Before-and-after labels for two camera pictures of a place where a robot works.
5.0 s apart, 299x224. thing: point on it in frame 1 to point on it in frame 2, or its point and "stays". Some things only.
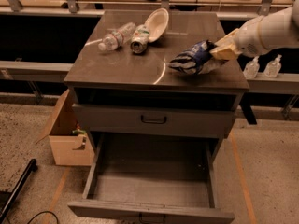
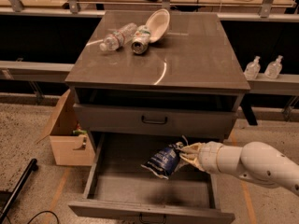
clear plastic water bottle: (116, 37) stays
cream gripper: (249, 40) to (209, 157)
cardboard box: (68, 150) stays
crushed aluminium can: (140, 39) stays
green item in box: (78, 132) stays
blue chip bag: (196, 59) to (163, 161)
